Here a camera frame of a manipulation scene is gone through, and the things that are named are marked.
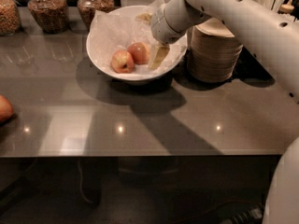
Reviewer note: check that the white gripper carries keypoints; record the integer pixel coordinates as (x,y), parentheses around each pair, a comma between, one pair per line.
(159,26)

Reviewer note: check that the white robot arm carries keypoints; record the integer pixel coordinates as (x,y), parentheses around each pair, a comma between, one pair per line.
(274,41)

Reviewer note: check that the right apple in bowl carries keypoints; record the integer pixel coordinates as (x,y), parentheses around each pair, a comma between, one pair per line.
(140,52)

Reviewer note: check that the apple in bowl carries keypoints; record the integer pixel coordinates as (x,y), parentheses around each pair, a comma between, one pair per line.
(122,61)
(140,52)

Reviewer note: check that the white ceramic bowl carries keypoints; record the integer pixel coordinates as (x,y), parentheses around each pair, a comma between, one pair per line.
(137,75)

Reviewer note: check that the left apple in bowl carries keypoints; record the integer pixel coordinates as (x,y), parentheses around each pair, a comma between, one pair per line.
(122,61)

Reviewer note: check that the apple at left edge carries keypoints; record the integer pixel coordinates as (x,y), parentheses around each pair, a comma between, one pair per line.
(6,109)

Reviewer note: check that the white tissue paper liner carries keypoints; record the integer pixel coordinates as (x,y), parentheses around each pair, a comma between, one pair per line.
(118,31)

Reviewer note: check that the front stack of paper bowls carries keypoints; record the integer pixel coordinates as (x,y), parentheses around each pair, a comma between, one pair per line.
(214,51)

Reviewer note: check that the right glass cereal jar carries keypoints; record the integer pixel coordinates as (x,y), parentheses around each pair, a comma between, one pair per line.
(87,9)

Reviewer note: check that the glass cereal jar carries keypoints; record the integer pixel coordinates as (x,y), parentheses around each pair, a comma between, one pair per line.
(10,19)
(87,9)
(51,15)

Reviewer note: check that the black cutlery holder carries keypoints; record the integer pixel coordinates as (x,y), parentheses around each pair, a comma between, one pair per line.
(249,71)

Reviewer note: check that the middle glass cereal jar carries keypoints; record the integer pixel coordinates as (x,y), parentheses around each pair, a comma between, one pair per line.
(51,15)

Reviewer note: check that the left glass cereal jar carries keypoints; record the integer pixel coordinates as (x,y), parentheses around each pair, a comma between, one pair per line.
(10,19)

